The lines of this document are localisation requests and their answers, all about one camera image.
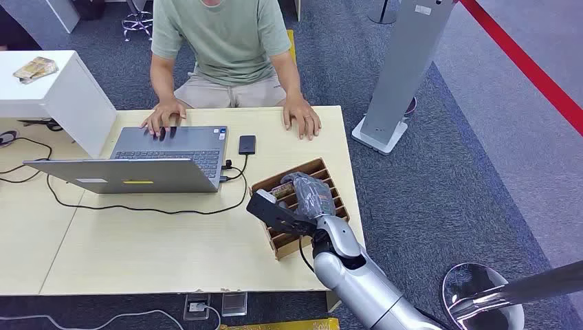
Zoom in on red barrier belt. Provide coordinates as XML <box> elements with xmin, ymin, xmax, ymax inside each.
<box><xmin>459</xmin><ymin>0</ymin><xmax>583</xmax><ymax>138</ymax></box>

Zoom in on person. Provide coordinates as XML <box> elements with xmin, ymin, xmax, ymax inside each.
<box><xmin>138</xmin><ymin>0</ymin><xmax>323</xmax><ymax>141</ymax></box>

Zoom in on floor socket with plug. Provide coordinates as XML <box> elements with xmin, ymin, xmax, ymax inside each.
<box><xmin>183</xmin><ymin>294</ymin><xmax>212</xmax><ymax>322</ymax></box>

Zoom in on white floor cable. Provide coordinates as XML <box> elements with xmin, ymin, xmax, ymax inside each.
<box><xmin>0</xmin><ymin>304</ymin><xmax>223</xmax><ymax>330</ymax></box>

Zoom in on person's right hand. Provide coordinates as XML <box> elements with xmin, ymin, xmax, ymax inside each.
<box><xmin>139</xmin><ymin>98</ymin><xmax>188</xmax><ymax>138</ymax></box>

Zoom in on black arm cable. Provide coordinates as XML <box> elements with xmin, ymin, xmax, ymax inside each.
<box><xmin>298</xmin><ymin>234</ymin><xmax>317</xmax><ymax>274</ymax></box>

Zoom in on empty floor socket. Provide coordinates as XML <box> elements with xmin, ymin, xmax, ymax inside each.
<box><xmin>221</xmin><ymin>291</ymin><xmax>249</xmax><ymax>318</ymax></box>

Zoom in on chrome office chair base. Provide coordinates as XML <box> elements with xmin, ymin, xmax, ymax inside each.
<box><xmin>120</xmin><ymin>0</ymin><xmax>155</xmax><ymax>43</ymax></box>

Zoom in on short black drive cable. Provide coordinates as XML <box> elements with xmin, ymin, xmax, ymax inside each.
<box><xmin>221</xmin><ymin>154</ymin><xmax>250</xmax><ymax>183</ymax></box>

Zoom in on printed card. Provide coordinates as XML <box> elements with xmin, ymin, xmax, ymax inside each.
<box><xmin>270</xmin><ymin>181</ymin><xmax>297</xmax><ymax>200</ymax></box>

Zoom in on wooden slotted card holder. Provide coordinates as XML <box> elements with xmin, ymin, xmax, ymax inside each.
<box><xmin>249</xmin><ymin>157</ymin><xmax>351</xmax><ymax>261</ymax></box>

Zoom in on grey laptop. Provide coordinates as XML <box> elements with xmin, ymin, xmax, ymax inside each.
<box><xmin>23</xmin><ymin>126</ymin><xmax>229</xmax><ymax>195</ymax></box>

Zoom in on thin black cable loop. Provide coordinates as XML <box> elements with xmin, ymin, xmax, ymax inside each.
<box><xmin>0</xmin><ymin>136</ymin><xmax>54</xmax><ymax>184</ymax></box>

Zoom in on chrome stanchion base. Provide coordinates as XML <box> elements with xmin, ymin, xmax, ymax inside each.
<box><xmin>441</xmin><ymin>263</ymin><xmax>526</xmax><ymax>330</ymax></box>

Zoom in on white cabinet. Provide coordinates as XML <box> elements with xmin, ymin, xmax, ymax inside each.
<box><xmin>0</xmin><ymin>49</ymin><xmax>118</xmax><ymax>160</ymax></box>

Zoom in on grey kiosk pillar stand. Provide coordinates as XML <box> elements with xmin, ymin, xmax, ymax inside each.
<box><xmin>351</xmin><ymin>0</ymin><xmax>457</xmax><ymax>157</ymax></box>

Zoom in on black portable drive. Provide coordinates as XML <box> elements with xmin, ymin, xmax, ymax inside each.
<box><xmin>238</xmin><ymin>134</ymin><xmax>257</xmax><ymax>156</ymax></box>

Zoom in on person's left hand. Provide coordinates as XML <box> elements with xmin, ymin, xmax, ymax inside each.
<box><xmin>281</xmin><ymin>94</ymin><xmax>323</xmax><ymax>141</ymax></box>

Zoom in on black scissors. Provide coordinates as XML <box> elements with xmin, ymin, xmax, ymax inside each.
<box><xmin>18</xmin><ymin>118</ymin><xmax>64</xmax><ymax>133</ymax></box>

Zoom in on tan wrapped packet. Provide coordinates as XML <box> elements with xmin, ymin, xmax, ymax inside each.
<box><xmin>12</xmin><ymin>56</ymin><xmax>60</xmax><ymax>86</ymax></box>

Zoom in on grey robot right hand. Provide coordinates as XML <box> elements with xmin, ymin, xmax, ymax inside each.
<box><xmin>280</xmin><ymin>172</ymin><xmax>337</xmax><ymax>221</ymax></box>

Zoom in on round grey disc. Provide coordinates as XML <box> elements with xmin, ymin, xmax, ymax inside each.
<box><xmin>0</xmin><ymin>129</ymin><xmax>21</xmax><ymax>149</ymax></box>

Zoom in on yellow stool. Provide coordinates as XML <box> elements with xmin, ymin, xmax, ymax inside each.
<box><xmin>285</xmin><ymin>29</ymin><xmax>298</xmax><ymax>65</ymax></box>

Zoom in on long black power cable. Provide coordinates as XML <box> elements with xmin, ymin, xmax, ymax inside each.
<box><xmin>45</xmin><ymin>166</ymin><xmax>250</xmax><ymax>217</ymax></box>

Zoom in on yellow box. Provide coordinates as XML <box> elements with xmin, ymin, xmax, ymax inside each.
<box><xmin>218</xmin><ymin>317</ymin><xmax>341</xmax><ymax>330</ymax></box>

